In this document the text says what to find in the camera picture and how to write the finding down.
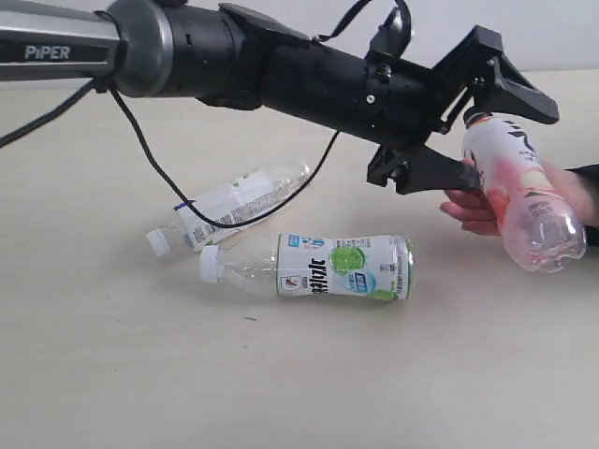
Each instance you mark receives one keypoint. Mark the clear bottle lime label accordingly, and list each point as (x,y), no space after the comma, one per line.
(291,265)

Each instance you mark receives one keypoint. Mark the black sleeved forearm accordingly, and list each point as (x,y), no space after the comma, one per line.
(585,194)

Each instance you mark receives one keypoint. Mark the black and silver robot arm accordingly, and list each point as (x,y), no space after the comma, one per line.
(237,58)

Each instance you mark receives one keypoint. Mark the pink peach drink bottle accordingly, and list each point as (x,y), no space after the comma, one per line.
(538,227)

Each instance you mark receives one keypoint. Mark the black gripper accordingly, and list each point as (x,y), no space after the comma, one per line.
(421,101)

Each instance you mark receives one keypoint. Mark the open bare human hand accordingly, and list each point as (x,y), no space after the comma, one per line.
(477,216)

